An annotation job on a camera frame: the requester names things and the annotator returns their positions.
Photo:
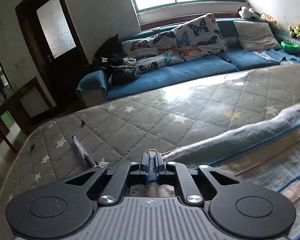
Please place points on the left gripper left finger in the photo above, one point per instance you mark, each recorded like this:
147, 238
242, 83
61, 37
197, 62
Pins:
144, 167

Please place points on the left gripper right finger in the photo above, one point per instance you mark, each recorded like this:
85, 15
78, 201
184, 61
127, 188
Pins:
160, 169

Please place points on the blue striped knit garment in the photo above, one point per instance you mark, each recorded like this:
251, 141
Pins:
266, 153

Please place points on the grey quilted star table cover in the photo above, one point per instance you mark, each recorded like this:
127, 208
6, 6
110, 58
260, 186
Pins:
162, 119

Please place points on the black pen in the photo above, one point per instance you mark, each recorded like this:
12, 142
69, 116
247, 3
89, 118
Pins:
90, 162

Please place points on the blue corner sofa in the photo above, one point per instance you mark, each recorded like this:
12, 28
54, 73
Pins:
94, 89

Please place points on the long butterfly print pillow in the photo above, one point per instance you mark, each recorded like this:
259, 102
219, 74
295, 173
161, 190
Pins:
154, 52

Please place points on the black bag on sofa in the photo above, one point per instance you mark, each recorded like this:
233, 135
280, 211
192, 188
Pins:
113, 61

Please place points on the dark wooden side table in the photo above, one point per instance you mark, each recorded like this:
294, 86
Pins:
18, 112

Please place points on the large butterfly print pillow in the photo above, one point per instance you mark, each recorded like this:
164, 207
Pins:
199, 37

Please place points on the grey square cushion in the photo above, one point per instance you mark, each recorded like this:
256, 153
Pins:
255, 36

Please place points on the dark wooden door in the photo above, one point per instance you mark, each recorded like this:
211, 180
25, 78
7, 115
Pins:
54, 46

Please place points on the green bowl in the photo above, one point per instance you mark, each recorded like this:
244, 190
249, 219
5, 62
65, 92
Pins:
290, 47

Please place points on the white black plush toy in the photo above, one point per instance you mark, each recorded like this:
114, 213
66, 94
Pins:
248, 13

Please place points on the orange green plush toy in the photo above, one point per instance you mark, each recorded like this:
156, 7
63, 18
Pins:
268, 18

